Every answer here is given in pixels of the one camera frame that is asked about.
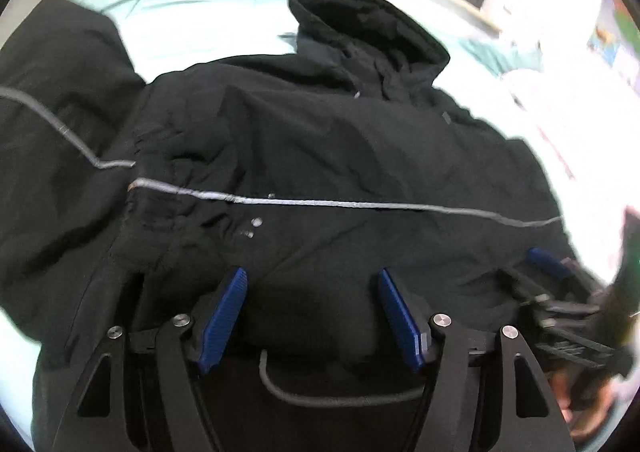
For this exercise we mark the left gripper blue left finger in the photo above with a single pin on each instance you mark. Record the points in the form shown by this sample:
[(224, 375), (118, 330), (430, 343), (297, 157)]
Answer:
[(214, 317)]

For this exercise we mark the light green quilted bedspread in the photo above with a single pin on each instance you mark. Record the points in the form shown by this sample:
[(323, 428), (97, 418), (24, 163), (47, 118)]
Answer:
[(562, 115)]

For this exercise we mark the black hooded jacket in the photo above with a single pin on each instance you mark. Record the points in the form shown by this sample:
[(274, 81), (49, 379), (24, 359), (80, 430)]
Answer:
[(124, 202)]

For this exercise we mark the colourful wall poster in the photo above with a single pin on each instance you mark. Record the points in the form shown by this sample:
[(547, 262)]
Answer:
[(616, 39)]

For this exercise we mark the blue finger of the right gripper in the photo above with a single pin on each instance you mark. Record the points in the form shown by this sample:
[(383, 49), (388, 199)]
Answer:
[(548, 263)]

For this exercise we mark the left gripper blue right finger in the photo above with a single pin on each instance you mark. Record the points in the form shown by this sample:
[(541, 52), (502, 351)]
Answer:
[(409, 322)]

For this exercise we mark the person's right hand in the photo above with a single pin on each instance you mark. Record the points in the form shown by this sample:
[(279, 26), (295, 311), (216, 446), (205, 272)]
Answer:
[(591, 417)]

